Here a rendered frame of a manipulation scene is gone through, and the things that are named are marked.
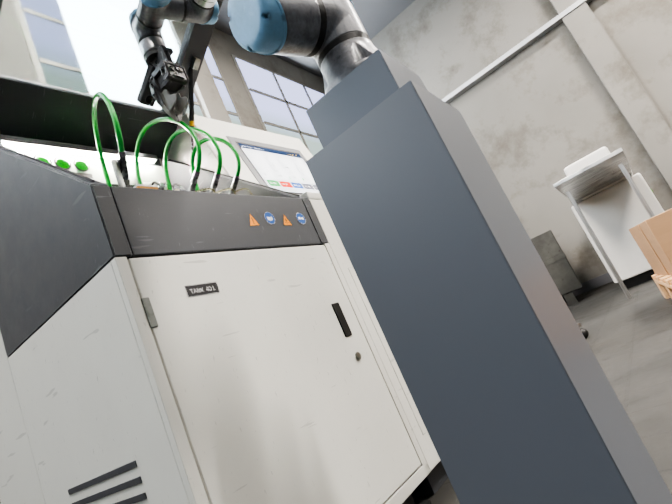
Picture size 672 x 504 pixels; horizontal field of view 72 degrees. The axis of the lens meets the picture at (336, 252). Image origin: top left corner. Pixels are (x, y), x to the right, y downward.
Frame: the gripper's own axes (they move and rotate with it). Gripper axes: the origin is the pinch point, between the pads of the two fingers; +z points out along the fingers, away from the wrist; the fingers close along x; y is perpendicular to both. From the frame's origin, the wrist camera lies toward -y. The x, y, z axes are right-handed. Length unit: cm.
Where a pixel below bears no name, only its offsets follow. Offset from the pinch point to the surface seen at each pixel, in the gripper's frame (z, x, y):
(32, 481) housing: 76, -36, -54
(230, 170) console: 0.3, 36.6, -20.1
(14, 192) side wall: 12.8, -35.9, -22.1
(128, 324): 58, -36, 6
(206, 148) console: -12.1, 34.1, -24.7
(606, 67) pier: -113, 583, 126
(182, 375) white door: 70, -30, 8
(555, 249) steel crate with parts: 62, 483, -11
